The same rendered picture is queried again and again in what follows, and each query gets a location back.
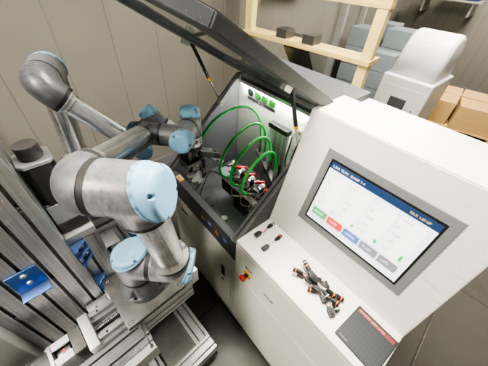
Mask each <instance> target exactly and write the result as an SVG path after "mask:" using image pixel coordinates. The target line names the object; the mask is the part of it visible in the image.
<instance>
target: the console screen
mask: <svg viewBox="0 0 488 366"><path fill-rule="evenodd" d="M298 216H299V217H301V218H302V219H303V220H304V221H305V222H306V223H307V224H309V225H310V226H311V227H313V228H314V229H315V230H317V231H318V232H319V233H320V234H321V235H323V236H324V237H325V238H327V239H328V240H329V241H330V242H331V243H332V244H334V245H335V246H336V247H337V248H339V249H340V250H341V251H343V252H344V253H345V254H346V255H347V256H349V257H350V258H351V259H353V260H354V261H355V262H357V263H358V265H360V266H361V267H362V268H363V269H365V270H366V271H367V272H369V273H370V274H371V275H372V276H373V277H375V278H376V279H377V280H379V281H380V282H381V283H383V284H384V285H385V286H386V287H387V288H388V289H389V290H391V291H392V292H393V293H395V294H396V295H397V296H399V295H400V294H401V293H402V292H403V291H404V290H405V289H406V288H407V287H408V286H409V285H410V284H411V283H412V282H413V281H414V280H415V279H416V278H417V277H418V276H419V275H420V274H421V273H422V272H423V271H424V270H425V269H426V268H427V267H428V266H429V265H430V264H431V263H432V262H433V261H434V260H435V259H436V258H437V257H438V256H439V255H440V254H441V253H442V252H443V251H444V249H445V248H446V247H447V246H448V245H449V244H450V243H451V242H452V241H453V240H454V239H455V238H456V237H457V236H458V235H459V234H460V233H461V232H462V231H463V230H464V229H465V228H466V227H467V226H468V224H466V223H465V222H463V221H461V220H459V219H457V218H455V217H454V216H452V215H450V214H448V213H447V212H445V211H443V210H442V209H440V208H437V207H436V206H434V205H432V204H430V203H429V202H427V201H425V200H423V199H422V198H419V197H418V196H416V195H414V194H412V193H411V192H409V191H407V190H405V189H403V188H402V187H400V186H398V185H397V184H395V183H393V182H391V181H389V180H387V179H385V178H384V177H382V176H380V175H378V174H377V173H375V172H373V171H371V170H370V169H368V168H365V167H364V166H362V165H360V164H358V163H357V162H355V161H353V160H352V159H350V158H347V157H346V156H345V155H342V154H340V153H339V152H337V151H335V150H334V149H332V148H329V150H328V153H327V155H326V156H325V159H324V161H323V163H322V165H321V167H320V169H319V171H318V173H317V176H316V178H315V180H314V182H313V184H312V186H311V189H310V191H309V193H308V195H307V196H306V199H305V201H304V204H303V205H302V207H301V210H300V211H299V213H298Z"/></svg>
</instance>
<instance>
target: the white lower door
mask: <svg viewBox="0 0 488 366"><path fill-rule="evenodd" d="M176 211H177V215H178V219H179V226H180V230H181V234H182V242H183V243H184V244H185V245H186V246H187V247H188V248H189V247H192V248H195V249H196V256H195V263H196V264H197V266H198V267H199V268H200V270H201V271H202V273H203V274H204V275H205V276H206V278H207V279H208V281H209V282H210V283H211V284H212V286H213V287H214V288H215V290H216V291H217V293H218V294H219V295H220V296H221V298H222V299H223V300H224V302H225V303H226V305H227V306H228V307H229V308H230V294H231V276H232V257H231V256H230V255H229V254H228V253H227V252H226V251H225V249H224V248H223V247H222V246H221V245H220V243H219V242H218V241H217V240H216V239H215V237H214V236H213V235H212V234H211V233H210V232H209V231H208V230H207V229H206V228H205V226H204V225H203V224H202V223H201V222H200V220H199V219H198V218H197V217H196V216H195V215H194V213H193V212H191V210H190V209H189V208H188V207H187V206H186V205H185V204H184V202H183V201H182V200H181V199H180V197H179V196H177V202H176Z"/></svg>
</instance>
